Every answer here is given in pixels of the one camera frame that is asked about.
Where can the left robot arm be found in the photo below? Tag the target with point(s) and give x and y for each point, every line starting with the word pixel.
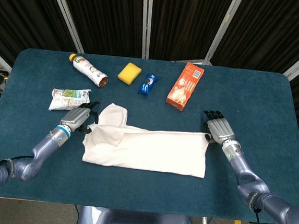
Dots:
pixel 47 145

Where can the blue snack packet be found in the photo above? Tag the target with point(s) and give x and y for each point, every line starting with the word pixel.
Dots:
pixel 146 86

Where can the orange cardboard box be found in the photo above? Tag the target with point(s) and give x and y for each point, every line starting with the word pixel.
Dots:
pixel 184 89

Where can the grey-blue robot torso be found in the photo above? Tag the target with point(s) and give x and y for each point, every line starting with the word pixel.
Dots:
pixel 134 223

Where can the yellow sponge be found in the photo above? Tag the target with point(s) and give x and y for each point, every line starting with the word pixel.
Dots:
pixel 129 73

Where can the yellow-capped drink bottle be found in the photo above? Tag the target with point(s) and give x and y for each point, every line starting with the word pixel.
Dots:
pixel 87 68

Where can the white snack bag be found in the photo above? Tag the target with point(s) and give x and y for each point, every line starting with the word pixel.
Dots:
pixel 66 100

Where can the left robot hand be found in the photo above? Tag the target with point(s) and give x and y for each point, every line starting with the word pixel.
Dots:
pixel 75 117

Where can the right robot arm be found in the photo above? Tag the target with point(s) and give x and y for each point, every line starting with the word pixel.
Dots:
pixel 246 173

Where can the white cloth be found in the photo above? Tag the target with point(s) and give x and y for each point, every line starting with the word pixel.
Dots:
pixel 149 148

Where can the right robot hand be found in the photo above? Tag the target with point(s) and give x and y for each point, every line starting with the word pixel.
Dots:
pixel 220 130

